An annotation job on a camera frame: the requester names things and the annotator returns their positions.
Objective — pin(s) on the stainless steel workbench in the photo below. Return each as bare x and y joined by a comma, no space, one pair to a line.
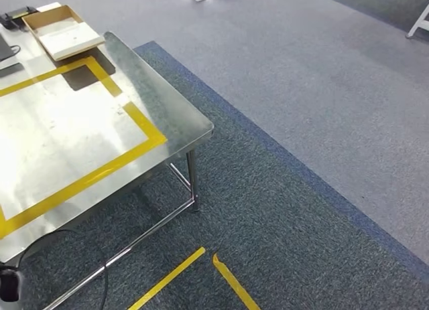
150,108

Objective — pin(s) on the yellow floor tape corner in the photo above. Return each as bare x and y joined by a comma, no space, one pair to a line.
234,283

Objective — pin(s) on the yellow floor tape strip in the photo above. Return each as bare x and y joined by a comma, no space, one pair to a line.
168,278

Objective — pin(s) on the white flat board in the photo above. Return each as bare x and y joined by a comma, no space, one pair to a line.
70,39

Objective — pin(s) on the small white flat item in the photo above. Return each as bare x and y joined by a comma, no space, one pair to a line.
48,7

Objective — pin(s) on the brown cardboard tray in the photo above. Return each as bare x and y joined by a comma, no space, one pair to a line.
33,19

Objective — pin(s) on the black handheld device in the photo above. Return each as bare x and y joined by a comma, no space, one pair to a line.
16,16

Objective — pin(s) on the dark grey flat device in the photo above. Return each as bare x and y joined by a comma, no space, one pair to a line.
4,48

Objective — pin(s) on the white furniture frame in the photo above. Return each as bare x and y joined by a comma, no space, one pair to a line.
418,24

